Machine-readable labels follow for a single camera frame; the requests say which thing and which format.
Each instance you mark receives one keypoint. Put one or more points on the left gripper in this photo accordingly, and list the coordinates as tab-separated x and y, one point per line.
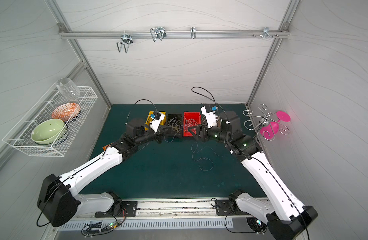
160	134

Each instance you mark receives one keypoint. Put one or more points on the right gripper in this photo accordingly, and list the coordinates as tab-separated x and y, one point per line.
202	132

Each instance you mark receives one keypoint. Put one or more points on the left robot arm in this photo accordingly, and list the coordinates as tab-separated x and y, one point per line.
71	183

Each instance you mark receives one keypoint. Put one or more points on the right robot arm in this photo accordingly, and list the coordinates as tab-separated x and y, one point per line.
229	132

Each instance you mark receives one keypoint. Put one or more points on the yellow plastic bin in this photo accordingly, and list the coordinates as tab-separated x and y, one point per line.
149	120

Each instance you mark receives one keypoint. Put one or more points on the red plastic bin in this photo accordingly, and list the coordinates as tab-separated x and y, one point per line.
190	119

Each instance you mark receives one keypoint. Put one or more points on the black plastic bin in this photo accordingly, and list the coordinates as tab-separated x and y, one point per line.
175	122

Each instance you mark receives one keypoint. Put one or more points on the green tabletop mat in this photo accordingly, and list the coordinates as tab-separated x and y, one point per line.
177	168

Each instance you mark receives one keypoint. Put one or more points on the pink plastic wine glass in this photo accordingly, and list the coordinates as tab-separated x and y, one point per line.
273	124

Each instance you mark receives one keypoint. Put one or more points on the silver glass holder stand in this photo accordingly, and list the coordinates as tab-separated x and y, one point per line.
254	121

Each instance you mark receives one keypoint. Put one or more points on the orange patterned bowl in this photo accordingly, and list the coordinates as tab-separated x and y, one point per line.
66	112

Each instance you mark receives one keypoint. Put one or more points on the clear glass cup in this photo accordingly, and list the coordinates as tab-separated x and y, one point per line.
68	89

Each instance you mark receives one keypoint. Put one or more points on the metal double hook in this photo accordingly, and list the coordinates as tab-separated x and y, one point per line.
124	43

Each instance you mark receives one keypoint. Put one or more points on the small metal hook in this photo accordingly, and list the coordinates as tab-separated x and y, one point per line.
193	33

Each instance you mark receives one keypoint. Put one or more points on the metal loop hook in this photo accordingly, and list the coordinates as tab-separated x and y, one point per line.
158	33

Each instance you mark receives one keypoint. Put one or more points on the green bowl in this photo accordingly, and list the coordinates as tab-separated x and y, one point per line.
48	132

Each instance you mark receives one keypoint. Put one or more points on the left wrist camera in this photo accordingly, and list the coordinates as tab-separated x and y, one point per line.
157	118

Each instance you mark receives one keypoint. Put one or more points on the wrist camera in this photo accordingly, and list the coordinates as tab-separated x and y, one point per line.
209	112
157	118

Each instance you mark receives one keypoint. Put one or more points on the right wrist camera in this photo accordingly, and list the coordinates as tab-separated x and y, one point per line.
209	112

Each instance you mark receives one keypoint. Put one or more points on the aluminium front rail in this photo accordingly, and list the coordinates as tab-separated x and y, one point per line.
175	208

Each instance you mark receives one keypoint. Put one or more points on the aluminium rail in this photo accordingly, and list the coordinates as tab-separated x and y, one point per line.
175	208
170	35

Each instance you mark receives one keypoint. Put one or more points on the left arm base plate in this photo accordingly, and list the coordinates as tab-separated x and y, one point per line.
122	209

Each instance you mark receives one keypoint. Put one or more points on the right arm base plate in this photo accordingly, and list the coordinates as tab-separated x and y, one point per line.
225	207

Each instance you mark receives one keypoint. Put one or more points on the white wire basket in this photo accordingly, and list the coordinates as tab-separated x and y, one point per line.
19	137

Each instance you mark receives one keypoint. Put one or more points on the metal bracket hook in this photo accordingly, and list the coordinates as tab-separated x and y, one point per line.
266	33

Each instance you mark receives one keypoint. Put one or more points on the aluminium top rail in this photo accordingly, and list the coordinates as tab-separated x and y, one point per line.
170	35

